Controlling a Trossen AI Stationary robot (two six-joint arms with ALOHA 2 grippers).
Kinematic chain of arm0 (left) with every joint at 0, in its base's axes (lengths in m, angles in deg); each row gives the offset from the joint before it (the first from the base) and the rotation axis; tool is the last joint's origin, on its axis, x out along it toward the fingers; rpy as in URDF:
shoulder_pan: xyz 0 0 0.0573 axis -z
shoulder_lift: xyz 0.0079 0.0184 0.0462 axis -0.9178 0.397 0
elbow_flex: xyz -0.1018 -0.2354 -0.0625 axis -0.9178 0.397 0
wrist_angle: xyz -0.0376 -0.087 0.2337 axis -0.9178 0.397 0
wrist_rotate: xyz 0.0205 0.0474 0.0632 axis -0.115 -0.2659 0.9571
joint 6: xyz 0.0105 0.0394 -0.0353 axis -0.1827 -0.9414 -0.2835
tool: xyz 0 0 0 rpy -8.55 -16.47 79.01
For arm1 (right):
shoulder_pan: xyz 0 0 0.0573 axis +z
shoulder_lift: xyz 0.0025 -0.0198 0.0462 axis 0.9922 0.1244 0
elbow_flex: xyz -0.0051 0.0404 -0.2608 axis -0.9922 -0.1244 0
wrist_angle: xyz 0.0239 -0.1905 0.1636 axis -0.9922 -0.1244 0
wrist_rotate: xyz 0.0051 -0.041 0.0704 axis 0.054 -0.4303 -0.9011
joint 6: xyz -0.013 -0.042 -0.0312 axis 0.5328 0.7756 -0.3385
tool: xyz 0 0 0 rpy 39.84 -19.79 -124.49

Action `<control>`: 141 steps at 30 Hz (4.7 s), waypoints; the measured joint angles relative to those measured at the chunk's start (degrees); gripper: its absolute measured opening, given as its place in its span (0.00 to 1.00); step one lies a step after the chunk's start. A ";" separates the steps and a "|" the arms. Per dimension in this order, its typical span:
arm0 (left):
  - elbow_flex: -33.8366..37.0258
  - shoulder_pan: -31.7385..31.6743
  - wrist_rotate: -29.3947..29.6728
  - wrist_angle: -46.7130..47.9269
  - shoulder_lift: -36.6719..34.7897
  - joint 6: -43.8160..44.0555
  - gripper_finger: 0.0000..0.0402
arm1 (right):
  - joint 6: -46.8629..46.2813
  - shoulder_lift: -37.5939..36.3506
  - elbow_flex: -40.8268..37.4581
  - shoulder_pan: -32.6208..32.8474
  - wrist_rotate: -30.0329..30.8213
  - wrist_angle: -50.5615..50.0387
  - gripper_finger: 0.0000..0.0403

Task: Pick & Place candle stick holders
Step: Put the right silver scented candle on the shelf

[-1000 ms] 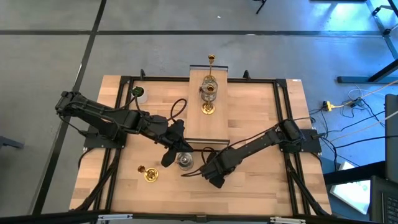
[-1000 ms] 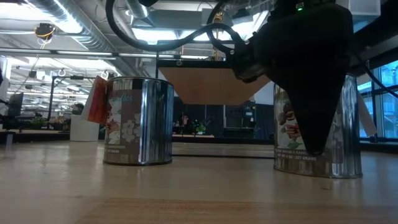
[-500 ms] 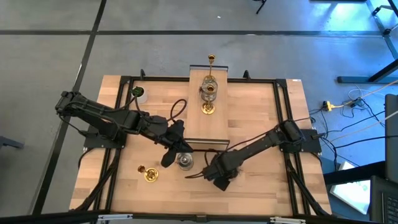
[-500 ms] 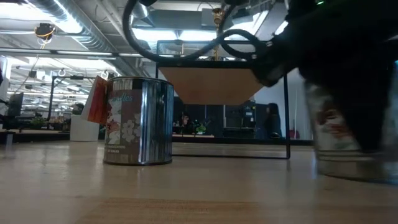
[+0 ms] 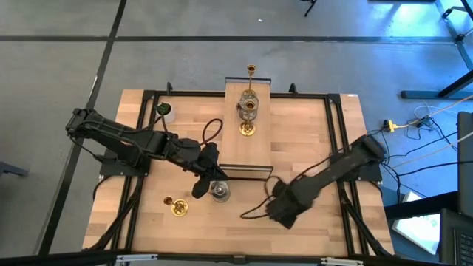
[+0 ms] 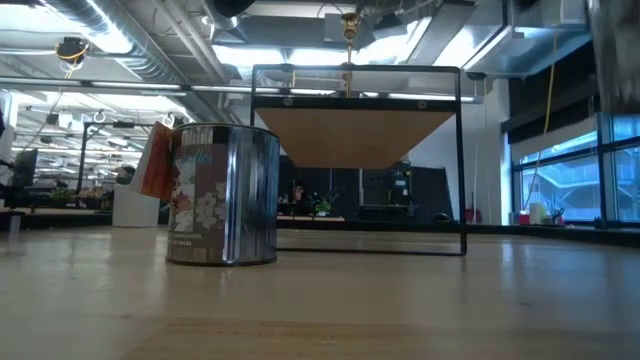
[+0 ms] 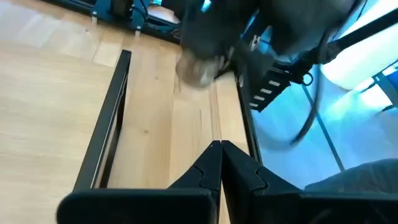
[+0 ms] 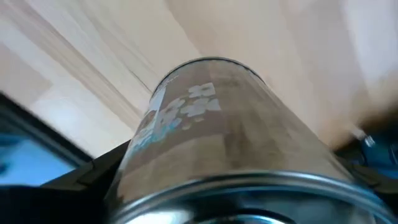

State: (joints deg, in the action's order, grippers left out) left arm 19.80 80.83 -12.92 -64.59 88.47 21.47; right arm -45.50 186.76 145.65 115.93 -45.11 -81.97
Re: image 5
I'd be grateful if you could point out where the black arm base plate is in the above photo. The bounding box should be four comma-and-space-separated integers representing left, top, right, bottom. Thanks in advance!
98, 146, 152, 177
338, 162, 384, 183

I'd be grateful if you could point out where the dark left arm cable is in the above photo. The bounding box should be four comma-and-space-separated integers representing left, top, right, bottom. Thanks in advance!
201, 117, 225, 147

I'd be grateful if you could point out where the black aluminium table frame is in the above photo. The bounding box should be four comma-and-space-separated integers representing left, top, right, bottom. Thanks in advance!
83, 81, 395, 259

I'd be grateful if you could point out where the yellow power splitter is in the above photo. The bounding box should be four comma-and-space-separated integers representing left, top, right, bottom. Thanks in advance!
383, 119, 401, 133

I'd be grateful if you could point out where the tall gold candlestick holder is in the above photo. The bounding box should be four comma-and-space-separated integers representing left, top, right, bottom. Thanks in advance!
238, 99, 259, 137
163, 195, 190, 218
242, 64, 259, 98

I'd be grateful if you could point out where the black tripod leg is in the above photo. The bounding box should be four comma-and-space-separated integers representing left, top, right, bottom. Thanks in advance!
299, 0, 319, 18

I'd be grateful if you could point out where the white lit sheet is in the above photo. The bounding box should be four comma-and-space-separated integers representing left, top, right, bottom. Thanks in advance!
391, 191, 443, 256

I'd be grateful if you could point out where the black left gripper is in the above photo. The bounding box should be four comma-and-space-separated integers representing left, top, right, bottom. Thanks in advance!
184, 142, 230, 200

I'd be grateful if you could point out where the black laptop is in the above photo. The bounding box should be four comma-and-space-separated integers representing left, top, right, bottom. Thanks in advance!
438, 208, 473, 266

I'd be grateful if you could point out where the black upright panel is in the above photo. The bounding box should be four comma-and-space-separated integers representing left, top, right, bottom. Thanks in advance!
457, 110, 473, 219

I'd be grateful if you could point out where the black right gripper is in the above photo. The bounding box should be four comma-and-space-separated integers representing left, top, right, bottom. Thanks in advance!
266, 177, 321, 230

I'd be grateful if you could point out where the wooden shelf riser black frame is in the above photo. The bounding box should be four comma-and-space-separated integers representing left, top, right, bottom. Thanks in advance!
220, 76, 274, 181

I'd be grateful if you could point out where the dark arm cable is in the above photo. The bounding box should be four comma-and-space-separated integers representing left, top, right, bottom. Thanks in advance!
239, 175, 282, 221
201, 117, 225, 147

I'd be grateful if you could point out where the black stand foot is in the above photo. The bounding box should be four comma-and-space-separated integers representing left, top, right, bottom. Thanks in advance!
401, 68, 473, 100

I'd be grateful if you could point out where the grey wheeled metal stand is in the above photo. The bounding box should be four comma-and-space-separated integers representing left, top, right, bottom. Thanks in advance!
435, 0, 473, 71

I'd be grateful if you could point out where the silver aluminium extrusion bar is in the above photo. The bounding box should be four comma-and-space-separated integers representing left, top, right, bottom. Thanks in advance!
319, 256, 365, 265
115, 253, 159, 262

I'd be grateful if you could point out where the white round plant pot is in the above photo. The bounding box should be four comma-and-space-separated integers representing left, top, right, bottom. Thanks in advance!
157, 102, 177, 124

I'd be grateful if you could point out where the dark right arm cable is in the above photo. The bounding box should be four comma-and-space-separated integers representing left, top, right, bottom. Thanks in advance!
239, 175, 282, 221

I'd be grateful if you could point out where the grey chair leg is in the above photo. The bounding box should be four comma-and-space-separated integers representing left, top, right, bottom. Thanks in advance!
0, 161, 30, 177

